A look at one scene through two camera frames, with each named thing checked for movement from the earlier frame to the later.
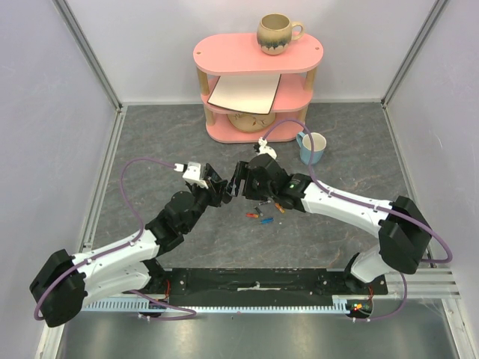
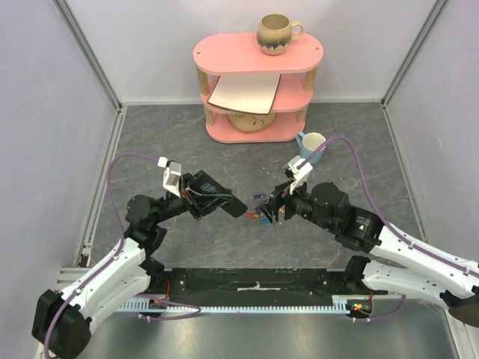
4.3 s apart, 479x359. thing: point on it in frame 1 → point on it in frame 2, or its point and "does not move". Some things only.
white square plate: x=246 y=93 does not move
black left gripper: x=216 y=189 → x=197 y=205
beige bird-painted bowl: x=251 y=123 does not move
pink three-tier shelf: x=239 y=54 does not move
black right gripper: x=242 y=179 → x=279 y=204
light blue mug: x=303 y=140 does not move
